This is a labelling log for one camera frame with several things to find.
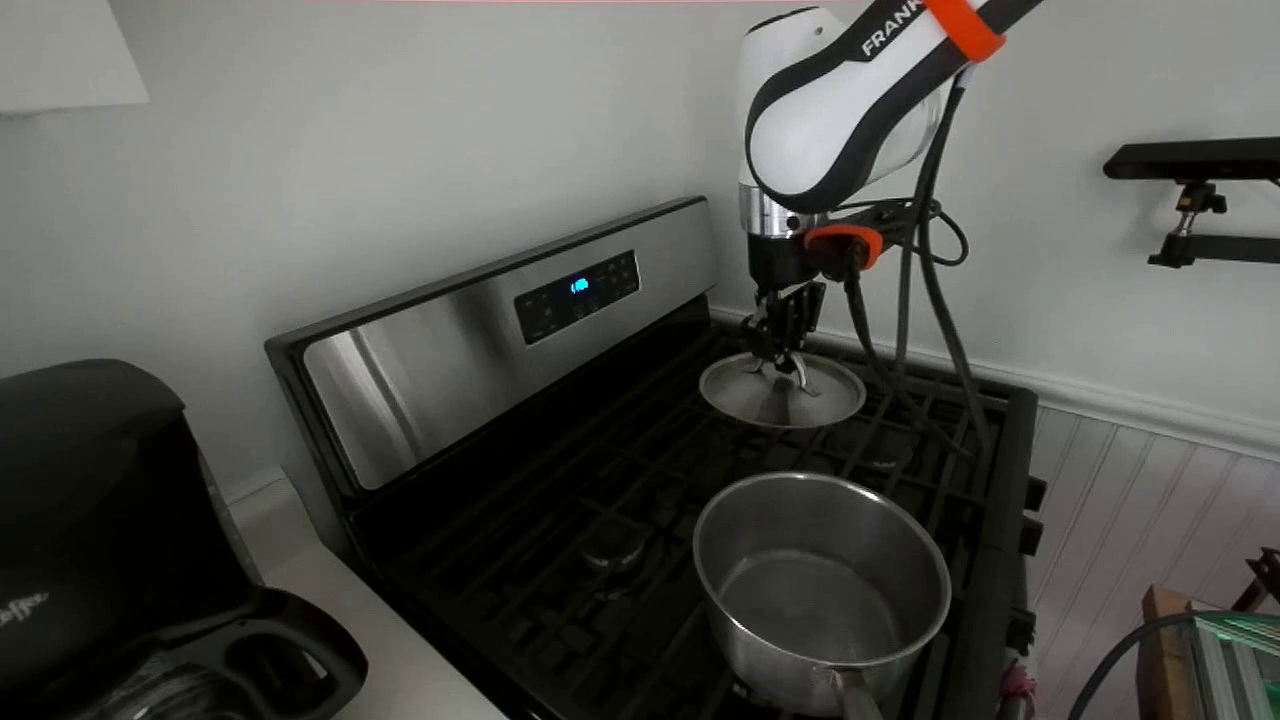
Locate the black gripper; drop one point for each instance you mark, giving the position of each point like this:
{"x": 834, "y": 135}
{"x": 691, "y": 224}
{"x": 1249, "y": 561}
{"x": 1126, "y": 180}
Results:
{"x": 789, "y": 301}

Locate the stainless steel pot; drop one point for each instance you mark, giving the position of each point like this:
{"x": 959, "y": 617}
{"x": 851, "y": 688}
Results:
{"x": 823, "y": 603}

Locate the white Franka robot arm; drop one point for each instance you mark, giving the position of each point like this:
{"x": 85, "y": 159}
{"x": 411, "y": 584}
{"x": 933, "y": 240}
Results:
{"x": 824, "y": 123}

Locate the black gas stove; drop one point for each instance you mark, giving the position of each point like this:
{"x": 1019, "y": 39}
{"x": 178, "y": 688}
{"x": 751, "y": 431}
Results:
{"x": 535, "y": 533}

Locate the black coffee maker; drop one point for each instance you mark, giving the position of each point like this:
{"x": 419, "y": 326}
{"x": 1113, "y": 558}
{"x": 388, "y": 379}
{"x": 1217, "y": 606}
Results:
{"x": 104, "y": 533}

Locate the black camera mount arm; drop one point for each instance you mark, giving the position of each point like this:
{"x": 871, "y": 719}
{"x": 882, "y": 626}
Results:
{"x": 1201, "y": 162}

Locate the white wall cabinet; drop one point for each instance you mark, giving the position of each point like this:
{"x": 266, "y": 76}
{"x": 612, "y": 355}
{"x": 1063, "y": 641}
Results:
{"x": 67, "y": 55}

